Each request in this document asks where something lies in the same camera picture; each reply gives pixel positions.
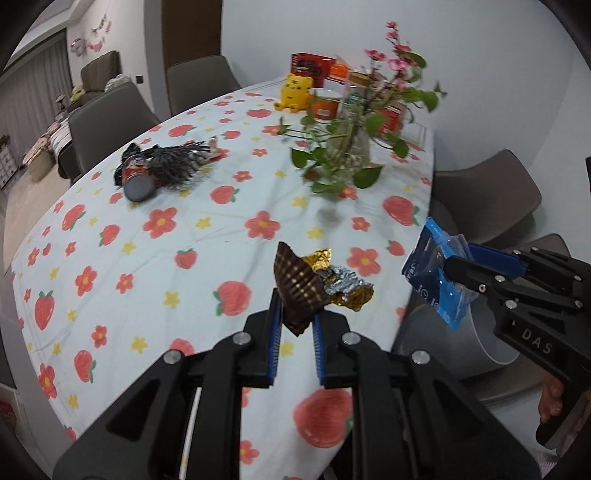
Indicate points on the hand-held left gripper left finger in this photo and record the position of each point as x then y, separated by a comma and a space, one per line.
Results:
275, 332

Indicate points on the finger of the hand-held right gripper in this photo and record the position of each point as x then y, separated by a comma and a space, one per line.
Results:
496, 258
471, 274

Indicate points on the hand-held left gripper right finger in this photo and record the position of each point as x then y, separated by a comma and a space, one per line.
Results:
318, 350

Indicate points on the blue clear plastic packet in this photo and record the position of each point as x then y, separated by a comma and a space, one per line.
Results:
429, 258

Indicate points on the brown gold chocolate wrapper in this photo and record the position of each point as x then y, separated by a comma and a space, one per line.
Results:
298, 281

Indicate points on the grey round bin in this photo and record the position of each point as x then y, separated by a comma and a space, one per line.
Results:
466, 346

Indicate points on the person's right hand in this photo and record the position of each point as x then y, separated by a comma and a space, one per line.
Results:
549, 401

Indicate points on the grey dining chair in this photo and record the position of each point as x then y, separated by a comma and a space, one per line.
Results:
111, 120
198, 83
517, 387
489, 194

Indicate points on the glass vase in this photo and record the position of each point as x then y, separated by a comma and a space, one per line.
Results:
355, 143

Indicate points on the red orange packet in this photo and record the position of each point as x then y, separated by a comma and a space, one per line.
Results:
392, 115

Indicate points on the green vine plant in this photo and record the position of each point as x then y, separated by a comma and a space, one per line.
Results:
330, 159

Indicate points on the black spiky brush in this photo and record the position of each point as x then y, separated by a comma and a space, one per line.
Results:
178, 161

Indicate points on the red drink can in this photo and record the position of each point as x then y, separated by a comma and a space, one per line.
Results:
138, 182

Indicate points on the glass jar with wooden lid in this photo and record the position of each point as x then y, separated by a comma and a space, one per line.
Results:
360, 87

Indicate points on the orange cup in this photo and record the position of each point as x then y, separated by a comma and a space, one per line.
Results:
323, 106

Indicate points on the pink blossom branch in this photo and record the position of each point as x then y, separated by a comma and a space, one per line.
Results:
397, 50

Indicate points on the black crumpled wrapper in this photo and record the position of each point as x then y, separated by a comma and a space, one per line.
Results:
129, 150

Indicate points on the orange white box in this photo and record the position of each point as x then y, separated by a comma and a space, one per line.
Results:
337, 76

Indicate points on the yellow tiger toy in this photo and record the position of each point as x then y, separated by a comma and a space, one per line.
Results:
294, 92

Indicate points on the red box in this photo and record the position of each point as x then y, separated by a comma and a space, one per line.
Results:
311, 67

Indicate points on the round beige ottoman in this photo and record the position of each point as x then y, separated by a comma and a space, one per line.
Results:
38, 159

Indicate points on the white plastic bag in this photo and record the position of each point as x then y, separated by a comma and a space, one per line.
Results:
115, 83

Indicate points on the striped blanket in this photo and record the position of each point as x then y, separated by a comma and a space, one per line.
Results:
46, 138

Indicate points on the brown wooden door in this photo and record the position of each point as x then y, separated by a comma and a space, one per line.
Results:
191, 27

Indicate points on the white drawer cabinet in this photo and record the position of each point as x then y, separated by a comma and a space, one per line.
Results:
5, 161

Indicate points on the grey curtain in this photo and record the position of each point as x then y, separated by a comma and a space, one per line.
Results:
32, 83

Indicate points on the pink wall decoration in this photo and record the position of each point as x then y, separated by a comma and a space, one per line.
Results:
92, 34

